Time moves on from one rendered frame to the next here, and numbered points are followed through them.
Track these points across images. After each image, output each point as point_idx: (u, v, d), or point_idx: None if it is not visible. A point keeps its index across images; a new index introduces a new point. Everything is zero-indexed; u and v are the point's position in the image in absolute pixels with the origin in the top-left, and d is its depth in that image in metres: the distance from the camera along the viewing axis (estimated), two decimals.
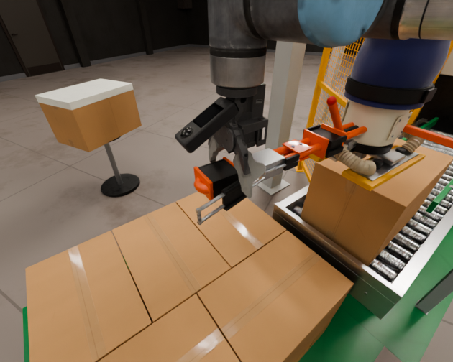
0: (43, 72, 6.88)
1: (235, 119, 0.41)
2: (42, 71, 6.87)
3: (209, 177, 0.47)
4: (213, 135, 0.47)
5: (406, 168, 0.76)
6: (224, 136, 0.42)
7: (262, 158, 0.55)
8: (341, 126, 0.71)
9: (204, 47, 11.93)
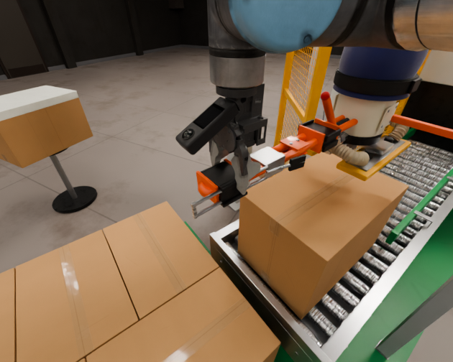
0: (25, 74, 6.70)
1: (236, 119, 0.41)
2: (25, 73, 6.69)
3: (213, 181, 0.46)
4: (213, 138, 0.47)
5: (395, 156, 0.79)
6: (225, 136, 0.42)
7: (262, 157, 0.55)
8: None
9: (197, 48, 11.75)
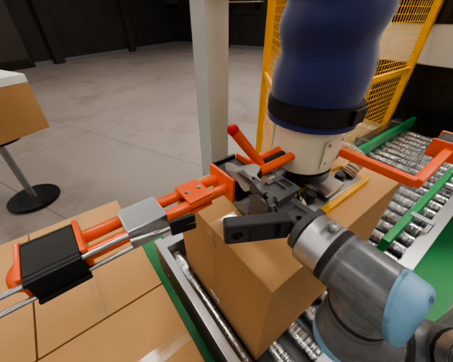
0: (10, 69, 6.46)
1: None
2: (10, 68, 6.45)
3: (21, 267, 0.30)
4: (252, 189, 0.42)
5: (346, 198, 0.64)
6: None
7: (132, 217, 0.39)
8: (264, 154, 0.57)
9: (192, 44, 11.51)
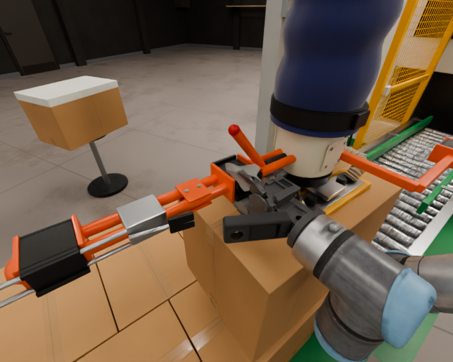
0: (38, 71, 6.82)
1: None
2: (37, 70, 6.81)
3: (20, 259, 0.31)
4: (252, 189, 0.42)
5: (347, 202, 0.63)
6: None
7: (131, 214, 0.39)
8: (265, 155, 0.57)
9: (202, 47, 11.88)
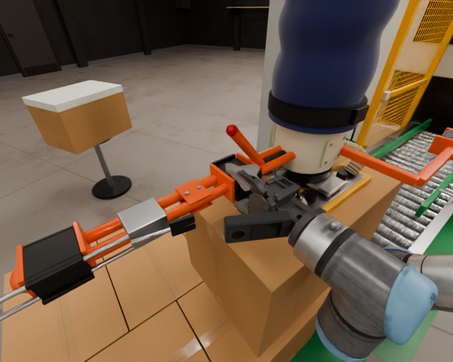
0: (39, 72, 6.86)
1: None
2: (39, 72, 6.85)
3: (24, 268, 0.31)
4: (252, 189, 0.42)
5: (348, 197, 0.63)
6: None
7: (133, 218, 0.39)
8: (264, 153, 0.57)
9: (203, 47, 11.91)
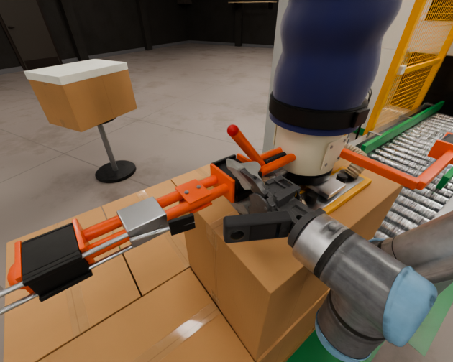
0: (40, 66, 6.80)
1: None
2: (40, 65, 6.79)
3: (23, 264, 0.31)
4: (253, 189, 0.42)
5: (348, 200, 0.63)
6: None
7: (132, 217, 0.39)
8: (264, 154, 0.57)
9: (204, 44, 11.85)
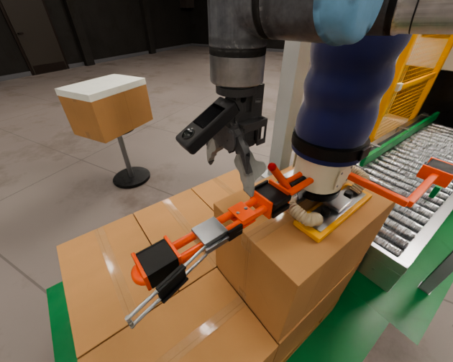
0: (48, 70, 6.96)
1: (236, 119, 0.41)
2: (47, 70, 6.95)
3: (144, 268, 0.46)
4: (213, 136, 0.47)
5: (354, 212, 0.79)
6: (225, 136, 0.42)
7: (204, 233, 0.55)
8: (289, 179, 0.73)
9: (206, 47, 12.01)
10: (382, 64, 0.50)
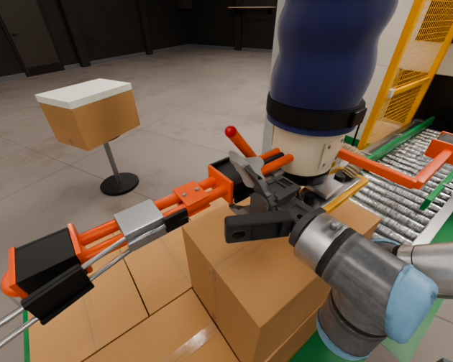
0: (43, 72, 6.90)
1: None
2: (42, 71, 6.89)
3: (17, 271, 0.30)
4: (255, 188, 0.41)
5: (346, 199, 0.63)
6: None
7: (129, 220, 0.39)
8: (262, 155, 0.57)
9: (204, 47, 11.96)
10: None
